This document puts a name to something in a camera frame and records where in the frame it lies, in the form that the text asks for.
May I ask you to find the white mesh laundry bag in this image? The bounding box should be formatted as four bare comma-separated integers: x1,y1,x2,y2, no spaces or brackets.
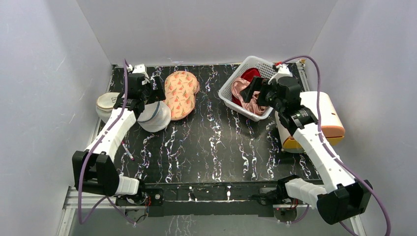
137,101,171,133

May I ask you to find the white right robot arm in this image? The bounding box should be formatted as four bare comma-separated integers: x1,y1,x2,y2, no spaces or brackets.
240,77,371,225

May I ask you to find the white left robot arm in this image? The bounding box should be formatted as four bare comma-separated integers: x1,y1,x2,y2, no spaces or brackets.
72,73,166,205

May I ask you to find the beige-rimmed mesh laundry bag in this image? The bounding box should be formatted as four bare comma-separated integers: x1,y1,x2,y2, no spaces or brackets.
96,92,119,123

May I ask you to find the orange floral bra pad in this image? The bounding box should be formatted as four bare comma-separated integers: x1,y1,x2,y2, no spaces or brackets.
164,71,200,121

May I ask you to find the red garment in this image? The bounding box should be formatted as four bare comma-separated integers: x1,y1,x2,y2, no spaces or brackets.
231,67,261,106

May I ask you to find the white plastic basket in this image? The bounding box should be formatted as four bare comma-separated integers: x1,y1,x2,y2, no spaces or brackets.
218,56,277,121

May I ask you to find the pink satin garment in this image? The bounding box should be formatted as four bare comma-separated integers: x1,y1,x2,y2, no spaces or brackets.
230,77,270,116

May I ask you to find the pink and white pen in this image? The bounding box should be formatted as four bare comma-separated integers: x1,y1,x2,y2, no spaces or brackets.
121,141,135,161

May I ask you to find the white and orange toy washer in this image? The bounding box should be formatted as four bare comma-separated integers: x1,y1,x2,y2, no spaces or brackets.
274,91,345,153

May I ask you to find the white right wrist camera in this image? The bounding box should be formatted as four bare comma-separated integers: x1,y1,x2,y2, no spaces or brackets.
268,62,293,85

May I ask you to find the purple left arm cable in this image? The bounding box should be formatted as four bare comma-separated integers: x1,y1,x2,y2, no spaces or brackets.
77,59,138,225

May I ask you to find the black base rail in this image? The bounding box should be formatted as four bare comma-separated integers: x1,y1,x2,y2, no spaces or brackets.
116,181,306,218

